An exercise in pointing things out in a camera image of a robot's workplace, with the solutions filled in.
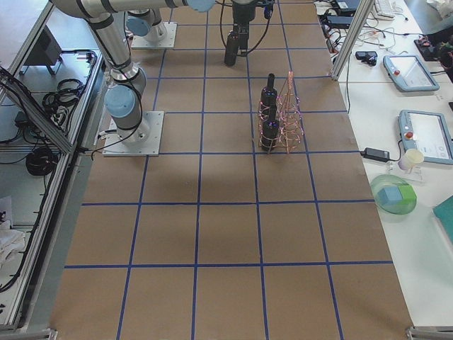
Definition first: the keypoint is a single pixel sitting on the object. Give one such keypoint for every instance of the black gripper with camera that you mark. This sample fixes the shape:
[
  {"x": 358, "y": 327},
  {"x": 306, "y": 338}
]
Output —
[{"x": 241, "y": 15}]

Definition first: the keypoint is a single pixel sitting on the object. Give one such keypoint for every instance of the dark wine bottle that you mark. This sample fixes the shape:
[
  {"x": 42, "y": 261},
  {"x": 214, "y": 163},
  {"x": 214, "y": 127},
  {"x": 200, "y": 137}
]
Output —
[{"x": 232, "y": 47}]

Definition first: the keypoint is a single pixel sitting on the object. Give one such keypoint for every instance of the robot arm over wine rack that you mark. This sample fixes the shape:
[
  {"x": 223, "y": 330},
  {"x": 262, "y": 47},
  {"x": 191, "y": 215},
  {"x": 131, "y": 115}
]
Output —
[{"x": 124, "y": 99}]

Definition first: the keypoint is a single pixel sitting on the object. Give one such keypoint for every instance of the robot arm carrying bottle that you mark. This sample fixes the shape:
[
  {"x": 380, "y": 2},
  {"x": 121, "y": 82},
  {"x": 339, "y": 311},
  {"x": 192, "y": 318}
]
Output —
[{"x": 148, "y": 25}]

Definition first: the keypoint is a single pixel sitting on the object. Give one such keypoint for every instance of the dark bottle in rack inner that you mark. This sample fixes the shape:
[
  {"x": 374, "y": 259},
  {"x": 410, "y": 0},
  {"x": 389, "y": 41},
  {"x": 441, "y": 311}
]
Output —
[{"x": 268, "y": 96}]

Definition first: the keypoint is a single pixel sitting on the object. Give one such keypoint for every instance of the dark bottle in rack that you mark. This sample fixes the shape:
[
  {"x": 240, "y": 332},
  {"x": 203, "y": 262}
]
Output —
[
  {"x": 268, "y": 96},
  {"x": 270, "y": 129}
]

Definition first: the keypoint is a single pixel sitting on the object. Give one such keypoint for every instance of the dark bottle in rack outer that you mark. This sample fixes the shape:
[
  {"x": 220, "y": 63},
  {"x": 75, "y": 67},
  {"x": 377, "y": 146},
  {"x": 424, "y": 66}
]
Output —
[{"x": 270, "y": 129}]

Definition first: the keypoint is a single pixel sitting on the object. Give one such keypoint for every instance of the teach pendant far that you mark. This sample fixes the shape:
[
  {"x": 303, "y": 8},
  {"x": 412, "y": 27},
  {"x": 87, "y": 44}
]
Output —
[{"x": 409, "y": 73}]

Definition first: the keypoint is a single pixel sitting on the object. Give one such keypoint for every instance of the teach pendant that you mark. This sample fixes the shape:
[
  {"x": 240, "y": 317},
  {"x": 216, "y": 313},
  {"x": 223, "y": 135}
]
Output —
[
  {"x": 428, "y": 133},
  {"x": 409, "y": 73}
]

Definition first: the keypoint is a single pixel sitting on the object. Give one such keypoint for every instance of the black power adapter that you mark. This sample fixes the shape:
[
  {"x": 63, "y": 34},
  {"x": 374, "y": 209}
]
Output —
[{"x": 375, "y": 154}]

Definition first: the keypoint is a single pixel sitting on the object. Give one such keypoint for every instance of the paper cup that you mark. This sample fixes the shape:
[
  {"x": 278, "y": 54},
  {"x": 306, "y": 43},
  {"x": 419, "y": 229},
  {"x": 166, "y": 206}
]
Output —
[{"x": 410, "y": 159}]

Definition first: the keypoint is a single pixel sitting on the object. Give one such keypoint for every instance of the teach pendant near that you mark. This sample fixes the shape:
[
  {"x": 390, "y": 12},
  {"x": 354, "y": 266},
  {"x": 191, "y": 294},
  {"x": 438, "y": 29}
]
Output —
[{"x": 428, "y": 133}]

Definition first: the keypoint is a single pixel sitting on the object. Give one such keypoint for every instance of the green bowl with blocks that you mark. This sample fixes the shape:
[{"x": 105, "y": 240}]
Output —
[{"x": 393, "y": 194}]

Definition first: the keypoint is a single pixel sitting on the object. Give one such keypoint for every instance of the white cloth bundle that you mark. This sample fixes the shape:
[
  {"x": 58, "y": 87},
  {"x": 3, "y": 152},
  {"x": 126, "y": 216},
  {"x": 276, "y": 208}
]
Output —
[{"x": 12, "y": 242}]

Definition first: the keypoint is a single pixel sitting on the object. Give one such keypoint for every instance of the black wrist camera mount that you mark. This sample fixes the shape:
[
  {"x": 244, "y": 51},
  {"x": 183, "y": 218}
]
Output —
[{"x": 268, "y": 8}]

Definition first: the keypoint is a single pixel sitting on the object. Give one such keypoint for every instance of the white base plate bottle side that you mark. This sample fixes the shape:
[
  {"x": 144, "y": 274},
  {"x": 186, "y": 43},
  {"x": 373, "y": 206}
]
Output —
[{"x": 161, "y": 36}]

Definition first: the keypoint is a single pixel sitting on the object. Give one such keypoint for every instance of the copper wire wine rack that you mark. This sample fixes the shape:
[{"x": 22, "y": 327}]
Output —
[{"x": 290, "y": 132}]

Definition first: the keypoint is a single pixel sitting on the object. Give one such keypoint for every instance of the aluminium frame post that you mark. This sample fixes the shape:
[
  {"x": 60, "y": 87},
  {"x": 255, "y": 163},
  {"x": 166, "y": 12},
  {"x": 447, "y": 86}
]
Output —
[{"x": 356, "y": 26}]

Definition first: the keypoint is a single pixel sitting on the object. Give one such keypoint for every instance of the white base plate rack side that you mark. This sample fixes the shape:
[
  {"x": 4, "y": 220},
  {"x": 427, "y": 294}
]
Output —
[{"x": 145, "y": 141}]

